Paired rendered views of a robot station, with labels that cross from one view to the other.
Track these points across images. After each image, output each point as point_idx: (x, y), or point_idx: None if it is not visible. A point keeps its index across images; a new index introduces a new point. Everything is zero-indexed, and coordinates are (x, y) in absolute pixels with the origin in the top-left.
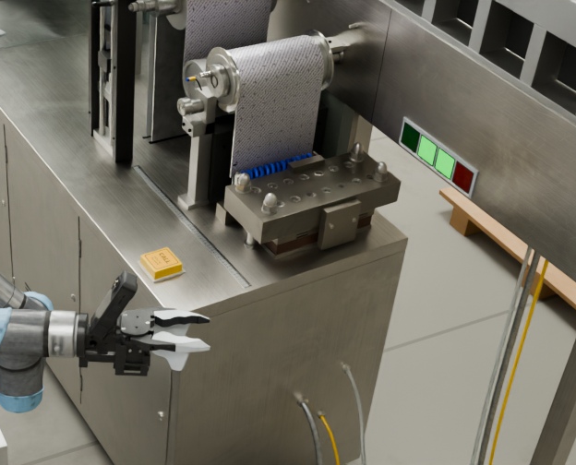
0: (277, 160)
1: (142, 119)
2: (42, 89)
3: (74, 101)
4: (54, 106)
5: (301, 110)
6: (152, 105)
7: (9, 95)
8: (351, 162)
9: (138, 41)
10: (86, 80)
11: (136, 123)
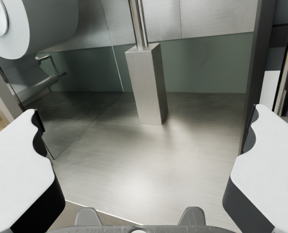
0: None
1: (232, 137)
2: (134, 166)
3: (169, 158)
4: (166, 175)
5: None
6: None
7: (116, 194)
8: None
9: (164, 89)
10: (148, 137)
11: (236, 142)
